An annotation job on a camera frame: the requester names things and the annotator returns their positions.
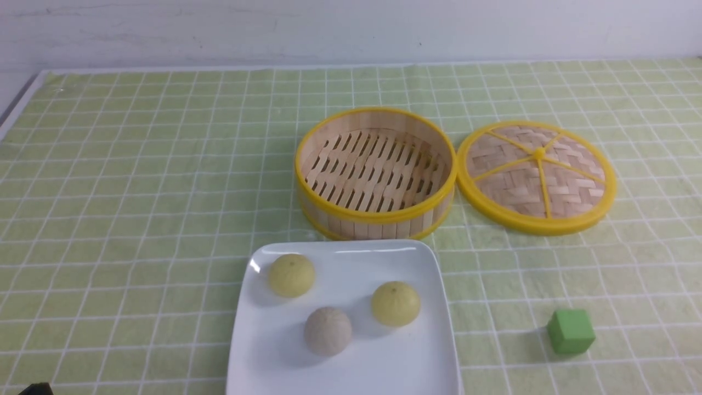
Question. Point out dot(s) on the yellow steamed bun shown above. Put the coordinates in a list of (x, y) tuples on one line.
[(395, 304), (291, 275)]

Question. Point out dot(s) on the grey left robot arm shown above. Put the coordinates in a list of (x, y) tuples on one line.
[(41, 388)]

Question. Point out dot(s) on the yellow rimmed bamboo steamer basket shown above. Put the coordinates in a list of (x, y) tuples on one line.
[(376, 173)]

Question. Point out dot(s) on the yellow steamed bun left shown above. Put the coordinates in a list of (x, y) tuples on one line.
[(291, 275)]

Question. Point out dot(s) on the green cube block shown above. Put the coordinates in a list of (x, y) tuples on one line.
[(570, 331)]

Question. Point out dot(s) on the yellow steamed bun right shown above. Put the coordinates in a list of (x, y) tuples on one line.
[(395, 304)]

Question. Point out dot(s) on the white square plate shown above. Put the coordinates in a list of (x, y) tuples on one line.
[(268, 353)]

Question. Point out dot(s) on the white grey steamed bun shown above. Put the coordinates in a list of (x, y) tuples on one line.
[(328, 331)]

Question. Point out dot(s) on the green checkered tablecloth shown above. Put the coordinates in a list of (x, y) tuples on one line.
[(131, 203)]

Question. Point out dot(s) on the bamboo steamer lid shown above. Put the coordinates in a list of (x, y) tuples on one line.
[(535, 178)]

